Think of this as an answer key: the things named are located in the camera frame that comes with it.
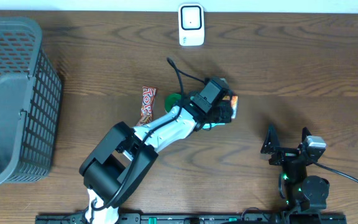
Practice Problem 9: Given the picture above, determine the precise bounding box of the light teal snack packet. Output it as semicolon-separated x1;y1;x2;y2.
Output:
194;95;226;131

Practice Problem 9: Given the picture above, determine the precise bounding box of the orange snack packet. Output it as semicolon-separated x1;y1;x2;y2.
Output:
230;95;238;119

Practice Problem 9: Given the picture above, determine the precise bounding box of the green lid jar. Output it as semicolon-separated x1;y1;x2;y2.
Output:
164;93;181;113

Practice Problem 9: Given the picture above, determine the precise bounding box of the red Top chocolate bar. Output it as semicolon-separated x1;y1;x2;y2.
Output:
137;86;157;126

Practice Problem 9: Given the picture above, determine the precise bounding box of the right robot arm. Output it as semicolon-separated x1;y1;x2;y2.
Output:
260;125;329;223

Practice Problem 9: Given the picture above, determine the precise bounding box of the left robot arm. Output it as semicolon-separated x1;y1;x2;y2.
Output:
79;77;232;223

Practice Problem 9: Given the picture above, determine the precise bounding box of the white barcode scanner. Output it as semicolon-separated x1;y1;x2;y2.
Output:
178;3;205;47

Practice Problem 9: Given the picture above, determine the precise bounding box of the grey plastic mesh basket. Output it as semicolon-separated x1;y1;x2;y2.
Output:
0;17;63;185

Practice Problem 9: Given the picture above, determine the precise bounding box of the black left camera cable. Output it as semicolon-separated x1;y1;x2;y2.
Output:
90;57;206;212

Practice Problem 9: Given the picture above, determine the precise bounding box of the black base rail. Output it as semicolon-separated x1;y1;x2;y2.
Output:
35;212;348;224

